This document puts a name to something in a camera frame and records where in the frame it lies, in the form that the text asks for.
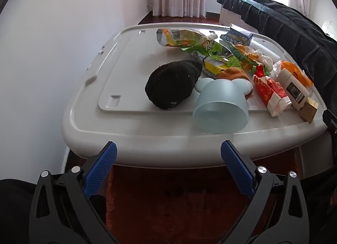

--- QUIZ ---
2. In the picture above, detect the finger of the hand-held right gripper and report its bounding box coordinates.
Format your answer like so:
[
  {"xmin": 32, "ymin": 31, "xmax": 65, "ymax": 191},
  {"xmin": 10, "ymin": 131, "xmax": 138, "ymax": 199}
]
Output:
[{"xmin": 322, "ymin": 109, "xmax": 337, "ymax": 135}]

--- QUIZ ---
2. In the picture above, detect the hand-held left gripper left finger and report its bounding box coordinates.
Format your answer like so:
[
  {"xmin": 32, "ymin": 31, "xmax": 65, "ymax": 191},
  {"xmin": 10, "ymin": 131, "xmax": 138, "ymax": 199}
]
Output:
[{"xmin": 28, "ymin": 141, "xmax": 118, "ymax": 244}]

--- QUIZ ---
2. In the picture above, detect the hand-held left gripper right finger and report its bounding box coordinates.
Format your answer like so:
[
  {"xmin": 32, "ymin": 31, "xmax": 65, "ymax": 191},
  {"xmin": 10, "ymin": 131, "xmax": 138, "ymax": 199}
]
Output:
[{"xmin": 221, "ymin": 140, "xmax": 310, "ymax": 244}]

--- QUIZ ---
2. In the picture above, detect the orange plastic wrapper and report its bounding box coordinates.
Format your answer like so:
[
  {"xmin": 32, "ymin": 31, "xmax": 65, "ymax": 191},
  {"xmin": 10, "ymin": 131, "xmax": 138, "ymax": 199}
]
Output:
[{"xmin": 272, "ymin": 60, "xmax": 314, "ymax": 88}]

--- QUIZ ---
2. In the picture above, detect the red white paper packet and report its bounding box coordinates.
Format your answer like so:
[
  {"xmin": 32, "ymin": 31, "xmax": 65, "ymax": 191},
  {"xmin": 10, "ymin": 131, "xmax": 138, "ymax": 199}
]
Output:
[{"xmin": 252, "ymin": 74, "xmax": 293, "ymax": 117}]

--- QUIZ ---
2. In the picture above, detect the orange trash bag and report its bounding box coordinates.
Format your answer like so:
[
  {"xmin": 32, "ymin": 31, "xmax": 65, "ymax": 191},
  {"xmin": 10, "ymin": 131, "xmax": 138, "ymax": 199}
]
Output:
[{"xmin": 105, "ymin": 166, "xmax": 253, "ymax": 244}]

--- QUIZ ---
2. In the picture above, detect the green snack wrapper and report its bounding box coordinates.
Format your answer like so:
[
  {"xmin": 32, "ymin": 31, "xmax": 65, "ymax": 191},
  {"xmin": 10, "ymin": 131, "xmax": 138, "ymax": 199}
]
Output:
[{"xmin": 180, "ymin": 39, "xmax": 243, "ymax": 76}]

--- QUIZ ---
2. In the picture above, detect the small brown box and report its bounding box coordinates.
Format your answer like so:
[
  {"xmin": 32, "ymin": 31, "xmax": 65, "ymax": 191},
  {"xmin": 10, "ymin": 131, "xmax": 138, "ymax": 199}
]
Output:
[{"xmin": 299, "ymin": 97, "xmax": 319, "ymax": 124}]

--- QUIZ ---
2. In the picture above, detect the white plastic storage box lid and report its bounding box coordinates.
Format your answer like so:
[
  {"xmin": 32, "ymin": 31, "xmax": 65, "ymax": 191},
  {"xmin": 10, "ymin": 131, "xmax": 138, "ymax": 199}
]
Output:
[{"xmin": 62, "ymin": 23, "xmax": 328, "ymax": 168}]

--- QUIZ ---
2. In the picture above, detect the white box with black label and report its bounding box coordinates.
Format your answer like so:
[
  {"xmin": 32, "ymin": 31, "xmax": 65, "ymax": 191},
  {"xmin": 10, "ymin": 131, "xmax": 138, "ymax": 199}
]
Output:
[{"xmin": 275, "ymin": 68, "xmax": 311, "ymax": 110}]

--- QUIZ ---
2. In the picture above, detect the light blue eared cup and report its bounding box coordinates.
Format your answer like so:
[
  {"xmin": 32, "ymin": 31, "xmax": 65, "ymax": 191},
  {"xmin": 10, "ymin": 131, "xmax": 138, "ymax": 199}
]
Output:
[{"xmin": 192, "ymin": 78, "xmax": 254, "ymax": 134}]

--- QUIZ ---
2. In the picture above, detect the red green toy car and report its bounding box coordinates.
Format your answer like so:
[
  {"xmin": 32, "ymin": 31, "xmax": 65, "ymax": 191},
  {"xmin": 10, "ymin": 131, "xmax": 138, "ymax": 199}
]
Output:
[{"xmin": 250, "ymin": 64, "xmax": 269, "ymax": 78}]

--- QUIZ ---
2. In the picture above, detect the orange sock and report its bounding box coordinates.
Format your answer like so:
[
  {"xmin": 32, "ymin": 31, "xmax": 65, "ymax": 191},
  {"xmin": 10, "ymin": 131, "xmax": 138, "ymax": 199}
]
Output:
[{"xmin": 216, "ymin": 67, "xmax": 254, "ymax": 100}]

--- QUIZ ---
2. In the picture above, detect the person's dark clothing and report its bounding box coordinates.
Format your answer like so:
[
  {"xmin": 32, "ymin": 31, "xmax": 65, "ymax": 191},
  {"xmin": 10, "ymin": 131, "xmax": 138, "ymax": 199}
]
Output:
[{"xmin": 0, "ymin": 128, "xmax": 337, "ymax": 244}]

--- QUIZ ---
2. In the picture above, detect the dark blanket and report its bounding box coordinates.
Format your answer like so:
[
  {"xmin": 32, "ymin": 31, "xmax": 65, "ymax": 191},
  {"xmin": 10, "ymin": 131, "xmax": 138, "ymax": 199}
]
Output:
[{"xmin": 216, "ymin": 0, "xmax": 337, "ymax": 102}]

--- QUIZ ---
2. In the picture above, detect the black knit hat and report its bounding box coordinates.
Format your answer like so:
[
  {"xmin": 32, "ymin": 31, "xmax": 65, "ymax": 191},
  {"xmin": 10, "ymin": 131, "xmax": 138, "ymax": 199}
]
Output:
[{"xmin": 145, "ymin": 59, "xmax": 203, "ymax": 110}]

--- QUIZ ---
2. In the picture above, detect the orange green striped wrapper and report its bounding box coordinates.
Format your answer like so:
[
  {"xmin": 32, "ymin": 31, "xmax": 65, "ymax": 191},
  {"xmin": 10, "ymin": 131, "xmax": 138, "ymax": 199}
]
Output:
[{"xmin": 229, "ymin": 44, "xmax": 261, "ymax": 73}]

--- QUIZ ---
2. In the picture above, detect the small blue carton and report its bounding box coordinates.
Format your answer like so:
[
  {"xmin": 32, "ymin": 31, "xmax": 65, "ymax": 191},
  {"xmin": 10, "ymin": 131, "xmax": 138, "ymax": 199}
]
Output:
[{"xmin": 220, "ymin": 26, "xmax": 254, "ymax": 47}]

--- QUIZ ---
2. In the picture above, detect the white bed base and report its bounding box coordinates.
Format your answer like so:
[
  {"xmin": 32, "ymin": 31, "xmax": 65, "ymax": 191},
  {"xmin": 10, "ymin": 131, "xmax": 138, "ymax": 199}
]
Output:
[{"xmin": 220, "ymin": 7, "xmax": 248, "ymax": 25}]

